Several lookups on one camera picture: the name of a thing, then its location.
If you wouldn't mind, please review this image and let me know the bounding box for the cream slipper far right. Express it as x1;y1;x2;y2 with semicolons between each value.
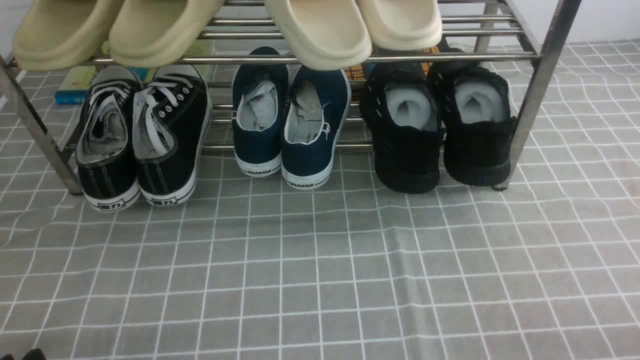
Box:
356;0;442;51

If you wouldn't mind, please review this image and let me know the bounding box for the beige slipper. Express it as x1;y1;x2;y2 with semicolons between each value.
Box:
13;0;124;71
109;0;225;68

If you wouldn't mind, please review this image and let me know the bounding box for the black knit sneaker right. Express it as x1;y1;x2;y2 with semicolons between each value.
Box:
427;59;518;187

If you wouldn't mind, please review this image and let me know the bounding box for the metal shoe rack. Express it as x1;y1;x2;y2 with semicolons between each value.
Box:
1;0;582;196

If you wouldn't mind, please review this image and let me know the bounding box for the grey checked tablecloth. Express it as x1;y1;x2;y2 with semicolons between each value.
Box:
0;39;640;360

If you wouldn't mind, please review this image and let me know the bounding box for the beige slipper far left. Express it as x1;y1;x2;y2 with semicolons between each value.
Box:
13;0;124;71

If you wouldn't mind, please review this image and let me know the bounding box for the black canvas sneaker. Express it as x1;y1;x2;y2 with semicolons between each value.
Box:
75;65;143;213
132;64;212;208

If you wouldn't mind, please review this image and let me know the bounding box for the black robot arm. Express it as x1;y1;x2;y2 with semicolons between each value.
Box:
0;348;47;360

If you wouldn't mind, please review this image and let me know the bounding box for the cream slipper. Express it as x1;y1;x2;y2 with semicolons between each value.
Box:
356;0;442;51
263;0;373;71

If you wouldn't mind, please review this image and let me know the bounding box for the black knit sneaker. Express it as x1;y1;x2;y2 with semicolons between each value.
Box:
359;63;445;194
427;59;518;187

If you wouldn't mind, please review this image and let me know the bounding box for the navy canvas shoe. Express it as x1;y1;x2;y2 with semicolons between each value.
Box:
231;63;290;178
281;66;352;191

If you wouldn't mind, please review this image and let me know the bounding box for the navy canvas shoe right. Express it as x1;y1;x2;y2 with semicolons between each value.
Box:
281;66;352;191

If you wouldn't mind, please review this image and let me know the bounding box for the black knit sneaker left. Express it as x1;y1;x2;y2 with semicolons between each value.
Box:
359;63;445;194

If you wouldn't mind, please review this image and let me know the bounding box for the green blue book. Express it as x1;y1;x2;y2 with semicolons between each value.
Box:
54;39;217;105

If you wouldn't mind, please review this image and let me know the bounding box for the navy canvas shoe left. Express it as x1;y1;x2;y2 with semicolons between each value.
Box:
231;63;290;178

